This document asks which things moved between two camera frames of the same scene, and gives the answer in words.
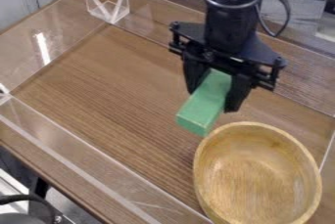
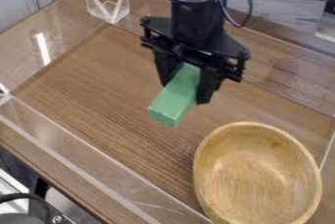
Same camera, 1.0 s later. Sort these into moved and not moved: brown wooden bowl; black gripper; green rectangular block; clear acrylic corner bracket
Moved: black gripper; green rectangular block
Not moved: clear acrylic corner bracket; brown wooden bowl
